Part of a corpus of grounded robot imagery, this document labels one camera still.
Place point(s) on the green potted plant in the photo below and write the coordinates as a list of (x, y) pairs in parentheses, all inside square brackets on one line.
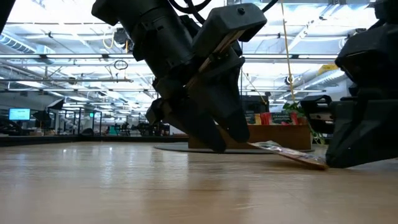
[(293, 107)]

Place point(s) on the yellow tea packet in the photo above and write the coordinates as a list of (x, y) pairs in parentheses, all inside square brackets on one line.
[(253, 119)]

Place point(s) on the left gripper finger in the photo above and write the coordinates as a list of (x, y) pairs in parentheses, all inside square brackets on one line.
[(227, 105), (189, 121)]

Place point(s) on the wooden compartment tray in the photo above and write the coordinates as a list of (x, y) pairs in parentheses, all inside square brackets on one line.
[(280, 137)]

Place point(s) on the red tea packet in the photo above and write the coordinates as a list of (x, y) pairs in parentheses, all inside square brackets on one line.
[(280, 119)]

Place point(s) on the long ceiling light bar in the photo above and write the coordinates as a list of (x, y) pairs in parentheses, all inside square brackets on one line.
[(62, 56)]

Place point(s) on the black perforated computer case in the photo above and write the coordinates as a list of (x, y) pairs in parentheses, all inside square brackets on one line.
[(255, 104)]

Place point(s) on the black metal table frame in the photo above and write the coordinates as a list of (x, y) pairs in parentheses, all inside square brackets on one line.
[(77, 139)]

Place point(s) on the beige tea packet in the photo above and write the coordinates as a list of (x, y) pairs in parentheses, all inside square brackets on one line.
[(292, 154)]

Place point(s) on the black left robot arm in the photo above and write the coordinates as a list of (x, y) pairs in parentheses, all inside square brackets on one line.
[(124, 9)]

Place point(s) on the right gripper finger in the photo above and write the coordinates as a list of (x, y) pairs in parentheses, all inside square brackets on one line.
[(363, 133), (317, 109)]

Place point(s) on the lit computer monitor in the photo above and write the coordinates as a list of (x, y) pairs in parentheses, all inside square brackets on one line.
[(19, 114)]

